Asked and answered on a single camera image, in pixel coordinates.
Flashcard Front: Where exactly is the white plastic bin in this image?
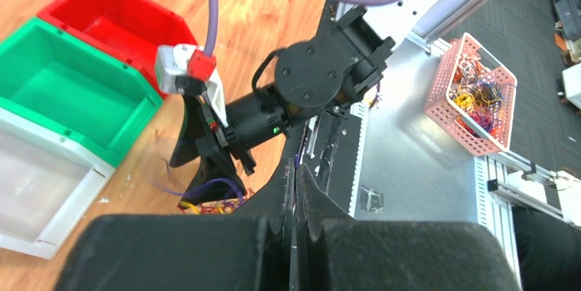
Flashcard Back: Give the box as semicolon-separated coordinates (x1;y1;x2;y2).
1;110;115;259

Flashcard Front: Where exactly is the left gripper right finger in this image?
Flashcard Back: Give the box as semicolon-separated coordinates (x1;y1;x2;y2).
295;165;519;290

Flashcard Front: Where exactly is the pink basket of cables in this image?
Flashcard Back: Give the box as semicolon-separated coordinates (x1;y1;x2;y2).
424;33;517;156

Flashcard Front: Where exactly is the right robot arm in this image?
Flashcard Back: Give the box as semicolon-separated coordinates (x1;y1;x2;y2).
169;7;395;209

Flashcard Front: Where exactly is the green plastic bin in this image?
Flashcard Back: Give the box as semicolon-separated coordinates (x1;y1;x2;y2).
1;18;162;167

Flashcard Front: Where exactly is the coloured cable pile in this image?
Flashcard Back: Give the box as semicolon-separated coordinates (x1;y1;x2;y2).
149;157;255;216

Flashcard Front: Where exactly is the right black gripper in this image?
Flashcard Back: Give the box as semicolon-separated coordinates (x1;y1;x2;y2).
169;96;247;209

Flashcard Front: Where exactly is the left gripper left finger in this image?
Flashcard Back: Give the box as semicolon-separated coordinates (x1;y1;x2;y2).
55;158;295;290

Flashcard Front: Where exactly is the red plastic bin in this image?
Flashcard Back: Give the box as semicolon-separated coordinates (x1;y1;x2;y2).
37;0;197;90

